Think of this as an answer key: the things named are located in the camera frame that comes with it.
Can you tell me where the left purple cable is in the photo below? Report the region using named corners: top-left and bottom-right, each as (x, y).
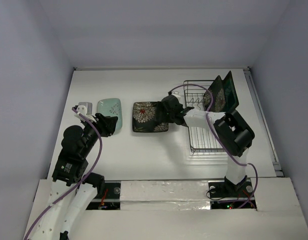
top-left (23, 107), bottom-right (103, 240)

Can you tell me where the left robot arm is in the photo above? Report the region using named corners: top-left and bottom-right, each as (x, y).
top-left (24, 110), bottom-right (118, 240)

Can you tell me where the black floral square plate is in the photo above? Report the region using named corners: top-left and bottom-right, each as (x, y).
top-left (132, 101), bottom-right (169, 133)

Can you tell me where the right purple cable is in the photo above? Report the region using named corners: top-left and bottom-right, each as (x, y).
top-left (168, 84), bottom-right (259, 210)

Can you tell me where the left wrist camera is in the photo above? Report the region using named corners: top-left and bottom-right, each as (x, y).
top-left (72, 101), bottom-right (93, 118)

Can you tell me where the dark green square plate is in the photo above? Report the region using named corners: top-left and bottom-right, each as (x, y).
top-left (222, 71), bottom-right (239, 112)

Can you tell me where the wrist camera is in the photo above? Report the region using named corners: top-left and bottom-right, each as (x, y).
top-left (168, 91), bottom-right (182, 99)
top-left (72, 101), bottom-right (93, 118)

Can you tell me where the light green plate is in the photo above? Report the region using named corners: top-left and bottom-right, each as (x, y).
top-left (96, 98), bottom-right (123, 135)

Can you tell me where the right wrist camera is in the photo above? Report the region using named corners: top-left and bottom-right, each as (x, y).
top-left (168, 91), bottom-right (182, 99)

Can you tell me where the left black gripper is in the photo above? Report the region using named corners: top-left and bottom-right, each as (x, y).
top-left (82, 112), bottom-right (118, 156)

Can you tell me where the purple cable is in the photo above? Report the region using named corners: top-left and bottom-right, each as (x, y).
top-left (168, 84), bottom-right (259, 210)
top-left (23, 107), bottom-right (103, 240)

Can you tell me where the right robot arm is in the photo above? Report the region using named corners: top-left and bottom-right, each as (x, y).
top-left (155, 94), bottom-right (255, 196)

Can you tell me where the wire dish rack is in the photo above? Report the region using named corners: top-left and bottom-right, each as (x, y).
top-left (183, 80), bottom-right (224, 155)

